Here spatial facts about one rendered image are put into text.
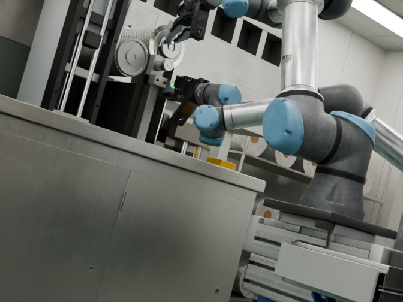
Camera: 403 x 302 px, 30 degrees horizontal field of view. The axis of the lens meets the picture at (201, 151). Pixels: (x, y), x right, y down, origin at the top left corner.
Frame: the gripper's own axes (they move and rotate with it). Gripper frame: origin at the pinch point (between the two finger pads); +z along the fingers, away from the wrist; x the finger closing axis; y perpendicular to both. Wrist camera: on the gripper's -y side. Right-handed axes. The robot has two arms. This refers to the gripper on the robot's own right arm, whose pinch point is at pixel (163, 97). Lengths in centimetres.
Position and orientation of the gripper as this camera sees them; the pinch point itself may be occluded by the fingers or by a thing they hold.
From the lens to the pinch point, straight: 256.1
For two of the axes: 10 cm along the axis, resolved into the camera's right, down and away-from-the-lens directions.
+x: -7.3, -2.5, -6.4
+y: 2.5, -9.6, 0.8
